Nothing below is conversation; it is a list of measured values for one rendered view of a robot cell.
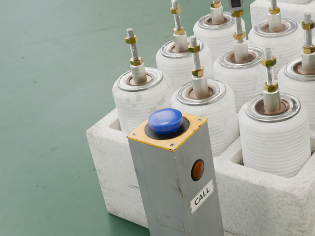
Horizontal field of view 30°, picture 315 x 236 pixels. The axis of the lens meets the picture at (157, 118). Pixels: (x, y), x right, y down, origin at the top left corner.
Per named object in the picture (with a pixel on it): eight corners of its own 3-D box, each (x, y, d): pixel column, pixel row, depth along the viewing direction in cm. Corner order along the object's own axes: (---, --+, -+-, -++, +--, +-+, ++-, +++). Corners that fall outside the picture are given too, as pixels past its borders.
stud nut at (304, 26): (316, 25, 85) (316, 19, 84) (313, 30, 83) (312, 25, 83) (303, 24, 86) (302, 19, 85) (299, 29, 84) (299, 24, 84)
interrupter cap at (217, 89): (166, 96, 89) (165, 92, 89) (205, 77, 92) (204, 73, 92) (197, 113, 83) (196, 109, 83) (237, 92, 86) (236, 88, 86)
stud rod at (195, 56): (196, 81, 87) (189, 35, 83) (203, 81, 87) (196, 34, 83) (196, 84, 86) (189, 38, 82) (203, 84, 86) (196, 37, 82)
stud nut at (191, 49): (189, 47, 85) (188, 42, 84) (200, 46, 85) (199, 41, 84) (188, 54, 83) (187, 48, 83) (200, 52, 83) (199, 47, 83)
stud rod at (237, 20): (241, 48, 93) (236, 3, 89) (236, 47, 94) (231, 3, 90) (244, 46, 94) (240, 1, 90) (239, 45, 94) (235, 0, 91)
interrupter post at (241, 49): (234, 57, 96) (232, 39, 95) (248, 55, 96) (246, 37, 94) (235, 64, 94) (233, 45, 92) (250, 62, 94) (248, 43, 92)
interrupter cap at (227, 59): (217, 53, 99) (217, 49, 98) (263, 47, 98) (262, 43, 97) (220, 73, 92) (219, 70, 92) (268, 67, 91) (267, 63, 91)
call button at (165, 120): (191, 125, 69) (188, 110, 68) (171, 143, 67) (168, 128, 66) (164, 118, 72) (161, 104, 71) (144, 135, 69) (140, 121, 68)
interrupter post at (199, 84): (190, 95, 88) (187, 76, 86) (202, 89, 89) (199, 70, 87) (200, 100, 86) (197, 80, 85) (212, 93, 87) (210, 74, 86)
